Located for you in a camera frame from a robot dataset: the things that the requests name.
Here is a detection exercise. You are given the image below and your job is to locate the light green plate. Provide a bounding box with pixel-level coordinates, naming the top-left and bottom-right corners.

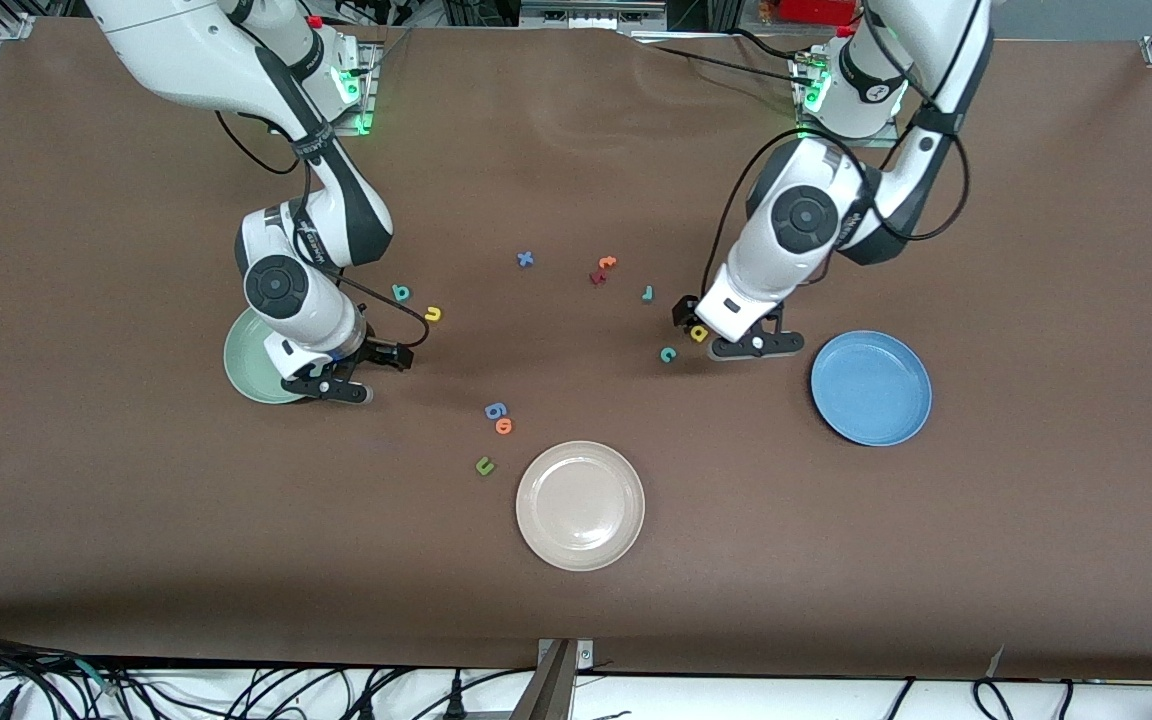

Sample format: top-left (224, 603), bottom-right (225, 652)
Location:
top-left (223, 307), bottom-right (309, 405)

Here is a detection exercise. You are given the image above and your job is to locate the blue plate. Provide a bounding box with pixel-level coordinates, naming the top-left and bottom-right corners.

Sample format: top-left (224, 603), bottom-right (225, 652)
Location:
top-left (810, 330), bottom-right (933, 447)

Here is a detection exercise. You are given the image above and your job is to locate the beige plate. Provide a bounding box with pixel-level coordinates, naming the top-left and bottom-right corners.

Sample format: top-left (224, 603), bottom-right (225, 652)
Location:
top-left (515, 440), bottom-right (646, 572)

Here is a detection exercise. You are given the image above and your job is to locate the grey equipment box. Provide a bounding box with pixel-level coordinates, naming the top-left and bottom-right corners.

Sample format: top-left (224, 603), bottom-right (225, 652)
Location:
top-left (519, 0), bottom-right (672, 31)

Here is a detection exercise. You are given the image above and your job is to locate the red box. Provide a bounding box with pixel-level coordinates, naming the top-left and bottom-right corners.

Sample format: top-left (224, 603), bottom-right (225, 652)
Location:
top-left (779, 0), bottom-right (862, 26)

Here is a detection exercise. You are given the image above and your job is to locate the aluminium profile beam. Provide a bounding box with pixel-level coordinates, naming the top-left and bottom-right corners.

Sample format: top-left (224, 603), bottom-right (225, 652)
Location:
top-left (509, 638), bottom-right (580, 720)

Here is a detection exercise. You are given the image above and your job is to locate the brown table cover sheet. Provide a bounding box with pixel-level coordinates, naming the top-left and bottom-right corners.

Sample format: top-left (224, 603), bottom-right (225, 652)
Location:
top-left (0, 18), bottom-right (1152, 683)

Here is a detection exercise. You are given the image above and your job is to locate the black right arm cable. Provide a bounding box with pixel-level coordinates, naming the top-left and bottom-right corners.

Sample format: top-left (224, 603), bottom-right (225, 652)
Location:
top-left (214, 0), bottom-right (430, 351)

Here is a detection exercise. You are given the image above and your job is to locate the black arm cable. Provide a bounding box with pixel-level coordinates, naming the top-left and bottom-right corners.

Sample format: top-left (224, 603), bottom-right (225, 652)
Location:
top-left (701, 0), bottom-right (973, 301)
top-left (214, 0), bottom-right (430, 351)

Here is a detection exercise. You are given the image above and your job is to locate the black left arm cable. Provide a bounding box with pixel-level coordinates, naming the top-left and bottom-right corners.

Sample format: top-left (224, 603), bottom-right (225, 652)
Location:
top-left (701, 0), bottom-right (973, 301)

